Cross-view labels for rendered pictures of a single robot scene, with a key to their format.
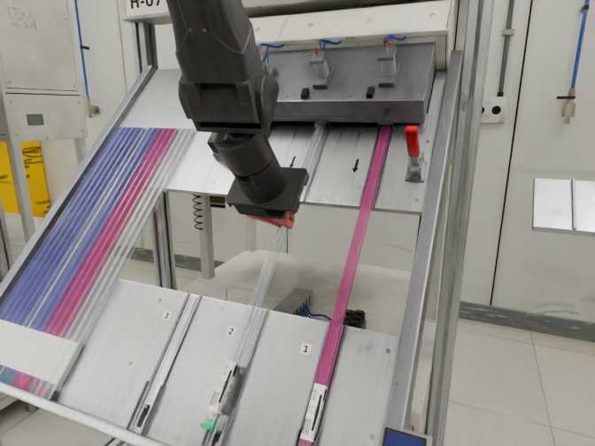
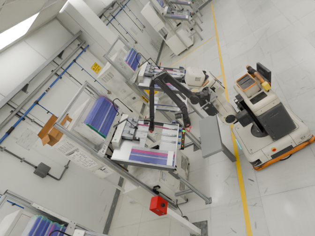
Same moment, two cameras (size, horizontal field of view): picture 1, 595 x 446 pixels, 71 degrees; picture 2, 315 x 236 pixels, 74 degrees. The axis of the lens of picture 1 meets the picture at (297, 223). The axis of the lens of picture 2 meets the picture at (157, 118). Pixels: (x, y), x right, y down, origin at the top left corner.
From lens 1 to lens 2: 251 cm
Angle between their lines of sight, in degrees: 72
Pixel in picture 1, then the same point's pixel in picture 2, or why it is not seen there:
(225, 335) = (165, 136)
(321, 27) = (122, 125)
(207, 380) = (170, 137)
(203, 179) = (142, 143)
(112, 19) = not seen: outside the picture
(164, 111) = (125, 152)
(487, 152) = not seen: hidden behind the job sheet
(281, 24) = (118, 130)
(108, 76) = not seen: outside the picture
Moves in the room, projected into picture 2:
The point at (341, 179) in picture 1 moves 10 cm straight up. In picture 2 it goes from (145, 128) to (139, 123)
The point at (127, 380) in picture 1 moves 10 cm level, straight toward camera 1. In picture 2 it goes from (171, 144) to (176, 138)
